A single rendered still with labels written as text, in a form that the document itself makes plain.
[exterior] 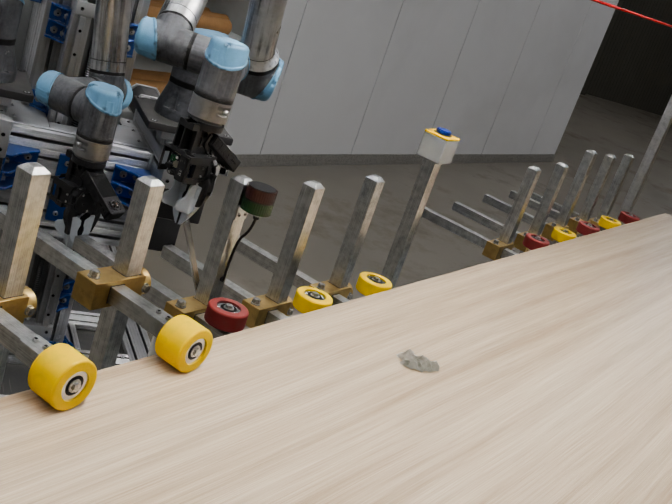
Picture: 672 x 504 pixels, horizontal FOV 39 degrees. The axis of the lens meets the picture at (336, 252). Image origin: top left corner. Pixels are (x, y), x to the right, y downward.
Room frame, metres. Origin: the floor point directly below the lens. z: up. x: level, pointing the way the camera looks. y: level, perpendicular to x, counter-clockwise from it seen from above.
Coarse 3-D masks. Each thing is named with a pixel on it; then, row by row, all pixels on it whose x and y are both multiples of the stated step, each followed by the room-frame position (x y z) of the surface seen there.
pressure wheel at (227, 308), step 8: (208, 304) 1.65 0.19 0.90; (216, 304) 1.66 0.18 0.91; (224, 304) 1.68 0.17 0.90; (232, 304) 1.69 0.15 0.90; (240, 304) 1.70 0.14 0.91; (208, 312) 1.64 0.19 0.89; (216, 312) 1.63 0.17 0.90; (224, 312) 1.64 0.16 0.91; (232, 312) 1.65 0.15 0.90; (240, 312) 1.66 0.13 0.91; (248, 312) 1.68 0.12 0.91; (208, 320) 1.64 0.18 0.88; (216, 320) 1.63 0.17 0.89; (224, 320) 1.63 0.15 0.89; (232, 320) 1.63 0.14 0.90; (240, 320) 1.64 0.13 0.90; (216, 328) 1.63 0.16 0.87; (224, 328) 1.63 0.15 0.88; (232, 328) 1.63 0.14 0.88; (240, 328) 1.65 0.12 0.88
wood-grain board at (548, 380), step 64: (512, 256) 2.69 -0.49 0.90; (576, 256) 2.94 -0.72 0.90; (640, 256) 3.23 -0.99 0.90; (320, 320) 1.77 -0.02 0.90; (384, 320) 1.88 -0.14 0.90; (448, 320) 2.01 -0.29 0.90; (512, 320) 2.15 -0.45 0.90; (576, 320) 2.32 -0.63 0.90; (640, 320) 2.51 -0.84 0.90; (128, 384) 1.29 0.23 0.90; (192, 384) 1.35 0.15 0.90; (256, 384) 1.42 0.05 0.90; (320, 384) 1.50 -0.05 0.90; (384, 384) 1.59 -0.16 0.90; (448, 384) 1.68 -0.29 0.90; (512, 384) 1.78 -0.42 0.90; (576, 384) 1.90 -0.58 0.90; (640, 384) 2.03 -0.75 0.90; (0, 448) 1.03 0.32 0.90; (64, 448) 1.08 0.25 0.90; (128, 448) 1.13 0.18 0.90; (192, 448) 1.18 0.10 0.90; (256, 448) 1.23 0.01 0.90; (320, 448) 1.30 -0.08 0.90; (384, 448) 1.36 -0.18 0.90; (448, 448) 1.43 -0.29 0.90; (512, 448) 1.51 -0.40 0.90; (576, 448) 1.60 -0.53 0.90; (640, 448) 1.69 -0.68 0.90
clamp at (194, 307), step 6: (174, 300) 1.69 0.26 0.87; (186, 300) 1.71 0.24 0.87; (192, 300) 1.72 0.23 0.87; (198, 300) 1.73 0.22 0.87; (168, 306) 1.67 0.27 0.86; (174, 306) 1.67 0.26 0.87; (186, 306) 1.68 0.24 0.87; (192, 306) 1.69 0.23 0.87; (198, 306) 1.70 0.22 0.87; (204, 306) 1.71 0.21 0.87; (168, 312) 1.67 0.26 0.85; (174, 312) 1.66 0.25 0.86; (180, 312) 1.66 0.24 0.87; (186, 312) 1.66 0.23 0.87; (192, 312) 1.67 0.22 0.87; (198, 312) 1.69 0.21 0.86; (204, 312) 1.71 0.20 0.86; (192, 318) 1.68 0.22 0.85
